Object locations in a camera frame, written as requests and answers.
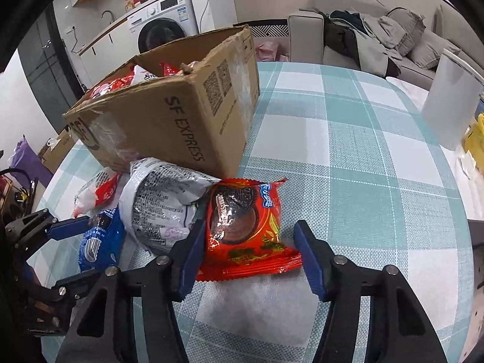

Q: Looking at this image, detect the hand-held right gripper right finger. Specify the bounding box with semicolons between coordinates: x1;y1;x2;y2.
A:
293;219;449;363

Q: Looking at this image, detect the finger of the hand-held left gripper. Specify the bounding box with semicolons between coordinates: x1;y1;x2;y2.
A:
5;209;92;252
26;270;102;302

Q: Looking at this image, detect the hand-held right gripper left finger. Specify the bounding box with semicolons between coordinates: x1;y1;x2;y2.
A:
56;218;207;363

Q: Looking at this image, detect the blue cookie packet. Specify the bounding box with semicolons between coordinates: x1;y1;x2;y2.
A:
78;207;126;273

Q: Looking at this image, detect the red white snack packet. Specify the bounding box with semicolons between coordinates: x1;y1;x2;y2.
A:
73;170;122;218

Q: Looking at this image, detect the silver snack packet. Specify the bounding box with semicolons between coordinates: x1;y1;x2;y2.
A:
118;158;222;256

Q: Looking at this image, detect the red cookie packet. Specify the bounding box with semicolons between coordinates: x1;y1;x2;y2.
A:
197;178;303;282

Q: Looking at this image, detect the brown cardboard box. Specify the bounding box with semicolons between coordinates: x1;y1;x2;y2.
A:
62;25;261;178

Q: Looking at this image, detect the small printed cardboard box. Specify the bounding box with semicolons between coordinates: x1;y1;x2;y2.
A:
38;129;76;175

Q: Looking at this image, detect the purple bag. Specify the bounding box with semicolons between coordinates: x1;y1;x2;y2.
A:
8;136;51;188

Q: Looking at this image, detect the teal plaid tablecloth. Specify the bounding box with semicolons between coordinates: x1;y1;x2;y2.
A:
28;61;475;363

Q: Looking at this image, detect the glossy red snack packet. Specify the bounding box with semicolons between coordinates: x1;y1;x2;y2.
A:
85;75;137;101

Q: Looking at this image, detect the black glass door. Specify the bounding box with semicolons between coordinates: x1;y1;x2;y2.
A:
17;4;86;122

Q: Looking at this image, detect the white kitchen counter cabinet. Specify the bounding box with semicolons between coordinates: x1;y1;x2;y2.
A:
77;19;140;65

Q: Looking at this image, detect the yellow bag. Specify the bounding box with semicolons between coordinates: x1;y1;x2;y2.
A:
462;113;484;176

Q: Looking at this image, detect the white cylindrical container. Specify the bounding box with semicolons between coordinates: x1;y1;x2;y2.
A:
421;48;484;151

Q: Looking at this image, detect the pink cloth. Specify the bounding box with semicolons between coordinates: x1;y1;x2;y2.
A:
254;40;292;63

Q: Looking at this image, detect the grey sofa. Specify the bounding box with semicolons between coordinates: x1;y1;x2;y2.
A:
288;0;466;80

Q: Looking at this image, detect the black jacket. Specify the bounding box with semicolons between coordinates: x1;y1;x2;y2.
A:
323;9;401;80

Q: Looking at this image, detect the black white patterned cushion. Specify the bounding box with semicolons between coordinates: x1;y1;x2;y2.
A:
250;24;290;39

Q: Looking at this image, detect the grey hoodie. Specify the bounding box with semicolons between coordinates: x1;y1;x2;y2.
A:
357;13;403;69

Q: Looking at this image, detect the white washing machine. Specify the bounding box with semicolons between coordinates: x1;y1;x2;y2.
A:
126;0;200;54

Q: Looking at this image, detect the light grey cushion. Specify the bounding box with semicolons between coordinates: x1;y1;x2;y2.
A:
408;28;462;70

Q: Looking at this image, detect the dark grey cushion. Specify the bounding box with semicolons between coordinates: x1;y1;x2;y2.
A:
386;7;426;57

